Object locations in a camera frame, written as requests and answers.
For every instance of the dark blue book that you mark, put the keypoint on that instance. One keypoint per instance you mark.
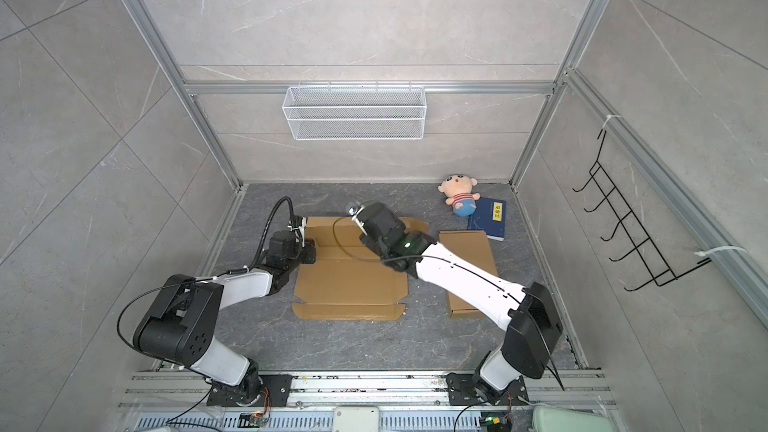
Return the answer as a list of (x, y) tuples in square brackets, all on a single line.
[(489, 217)]

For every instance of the white wire mesh basket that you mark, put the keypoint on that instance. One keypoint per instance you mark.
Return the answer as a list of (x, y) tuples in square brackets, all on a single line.
[(346, 113)]

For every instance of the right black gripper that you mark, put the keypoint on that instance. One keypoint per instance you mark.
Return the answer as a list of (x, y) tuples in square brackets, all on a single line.
[(367, 240)]

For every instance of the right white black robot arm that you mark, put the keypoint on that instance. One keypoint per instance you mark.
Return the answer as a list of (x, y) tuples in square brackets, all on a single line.
[(527, 314)]

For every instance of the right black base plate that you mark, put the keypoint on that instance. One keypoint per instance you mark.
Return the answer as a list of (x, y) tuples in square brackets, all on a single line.
[(469, 389)]

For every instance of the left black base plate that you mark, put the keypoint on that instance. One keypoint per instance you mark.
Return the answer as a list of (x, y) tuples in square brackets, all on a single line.
[(270, 389)]

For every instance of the pale green container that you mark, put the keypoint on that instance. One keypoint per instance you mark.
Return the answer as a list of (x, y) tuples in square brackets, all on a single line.
[(554, 419)]

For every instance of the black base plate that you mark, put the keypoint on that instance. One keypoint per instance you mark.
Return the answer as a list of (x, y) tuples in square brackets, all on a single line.
[(469, 389), (270, 389)]

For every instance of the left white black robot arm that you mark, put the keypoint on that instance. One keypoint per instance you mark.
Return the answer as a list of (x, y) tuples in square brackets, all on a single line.
[(179, 326)]

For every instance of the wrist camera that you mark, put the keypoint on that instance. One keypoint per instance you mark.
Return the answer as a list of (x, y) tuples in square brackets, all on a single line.
[(298, 227), (353, 209)]

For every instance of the brown cardboard box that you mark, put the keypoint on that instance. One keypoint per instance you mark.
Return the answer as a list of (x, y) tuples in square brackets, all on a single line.
[(473, 247)]

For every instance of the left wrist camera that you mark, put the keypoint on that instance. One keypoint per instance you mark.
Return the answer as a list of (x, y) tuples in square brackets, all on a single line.
[(298, 227)]

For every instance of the aluminium mounting rail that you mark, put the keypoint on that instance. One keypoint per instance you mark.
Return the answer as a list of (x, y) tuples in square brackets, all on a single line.
[(307, 390)]

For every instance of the brown cardboard sheet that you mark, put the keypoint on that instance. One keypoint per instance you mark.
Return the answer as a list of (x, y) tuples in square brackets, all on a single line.
[(347, 282)]

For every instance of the white electrical box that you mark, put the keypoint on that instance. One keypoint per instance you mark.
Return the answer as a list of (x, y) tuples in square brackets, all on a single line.
[(356, 419)]

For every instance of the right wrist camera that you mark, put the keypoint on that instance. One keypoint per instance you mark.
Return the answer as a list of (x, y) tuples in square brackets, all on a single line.
[(353, 209)]

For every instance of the black wire hook rack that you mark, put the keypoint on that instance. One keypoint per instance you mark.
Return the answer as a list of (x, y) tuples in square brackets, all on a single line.
[(625, 219)]

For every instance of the plush doll striped shirt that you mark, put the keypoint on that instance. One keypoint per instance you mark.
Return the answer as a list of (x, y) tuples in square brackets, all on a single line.
[(459, 193)]

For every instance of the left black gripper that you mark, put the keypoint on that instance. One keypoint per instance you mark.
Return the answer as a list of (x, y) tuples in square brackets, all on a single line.
[(310, 248)]

